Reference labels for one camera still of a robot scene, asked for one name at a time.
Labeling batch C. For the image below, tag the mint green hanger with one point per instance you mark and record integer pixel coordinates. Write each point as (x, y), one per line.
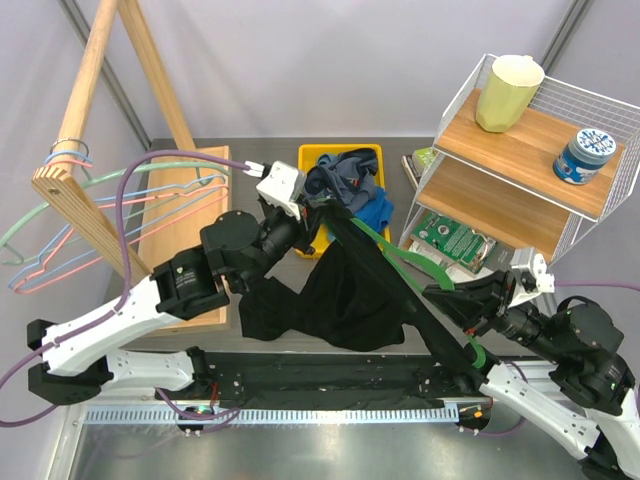
(19, 259)

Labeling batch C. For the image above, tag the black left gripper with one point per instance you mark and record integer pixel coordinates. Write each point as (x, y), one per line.
(293, 222)

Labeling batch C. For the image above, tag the dark navy tank top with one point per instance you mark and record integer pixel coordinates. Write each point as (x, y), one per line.
(348, 177)

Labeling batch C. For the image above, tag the dark green hanger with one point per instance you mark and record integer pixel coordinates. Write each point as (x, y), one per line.
(389, 250)

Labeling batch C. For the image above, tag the blue lidded jar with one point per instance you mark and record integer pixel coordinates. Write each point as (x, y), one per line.
(584, 156)

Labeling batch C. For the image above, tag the yellow plastic tray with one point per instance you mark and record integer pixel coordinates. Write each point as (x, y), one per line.
(309, 153)

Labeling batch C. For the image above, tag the pink wire hanger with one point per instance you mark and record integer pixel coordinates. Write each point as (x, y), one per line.
(156, 250)

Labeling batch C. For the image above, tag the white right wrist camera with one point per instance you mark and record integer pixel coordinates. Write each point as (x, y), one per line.
(532, 277)

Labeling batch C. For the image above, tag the white wire wooden shelf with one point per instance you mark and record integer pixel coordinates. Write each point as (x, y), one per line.
(503, 184)

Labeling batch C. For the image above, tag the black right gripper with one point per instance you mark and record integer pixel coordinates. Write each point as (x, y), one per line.
(474, 306)

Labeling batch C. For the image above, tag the black tank top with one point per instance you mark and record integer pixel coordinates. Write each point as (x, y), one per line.
(353, 299)

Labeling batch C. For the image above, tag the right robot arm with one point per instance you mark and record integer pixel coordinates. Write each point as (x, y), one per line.
(597, 422)

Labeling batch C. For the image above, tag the slotted metal rail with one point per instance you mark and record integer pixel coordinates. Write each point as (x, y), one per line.
(164, 415)

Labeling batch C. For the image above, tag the green box on shelf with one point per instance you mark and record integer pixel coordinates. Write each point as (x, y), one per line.
(414, 164)

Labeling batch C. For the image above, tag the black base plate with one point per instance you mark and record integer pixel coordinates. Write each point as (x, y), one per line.
(326, 382)

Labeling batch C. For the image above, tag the light blue wire hanger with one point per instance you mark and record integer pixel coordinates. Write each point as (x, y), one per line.
(174, 201)

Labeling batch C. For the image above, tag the pale green mug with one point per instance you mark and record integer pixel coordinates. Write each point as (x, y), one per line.
(511, 85)

